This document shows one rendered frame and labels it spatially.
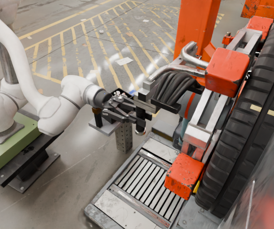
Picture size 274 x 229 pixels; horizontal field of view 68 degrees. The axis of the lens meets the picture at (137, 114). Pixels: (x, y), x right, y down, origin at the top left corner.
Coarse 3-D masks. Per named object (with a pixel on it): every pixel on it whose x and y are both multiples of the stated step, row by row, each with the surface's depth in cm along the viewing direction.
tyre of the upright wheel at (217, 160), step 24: (264, 48) 46; (264, 72) 43; (240, 96) 44; (264, 96) 42; (240, 120) 43; (264, 120) 41; (240, 144) 43; (264, 144) 41; (216, 168) 47; (240, 168) 44; (216, 192) 50; (216, 216) 61
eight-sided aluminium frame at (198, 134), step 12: (240, 36) 60; (252, 36) 60; (228, 48) 54; (252, 48) 54; (252, 60) 80; (204, 96) 52; (204, 108) 52; (216, 108) 51; (192, 120) 53; (216, 120) 50; (192, 132) 52; (204, 132) 51; (216, 132) 96; (192, 144) 54; (204, 144) 51; (192, 156) 89; (204, 156) 89
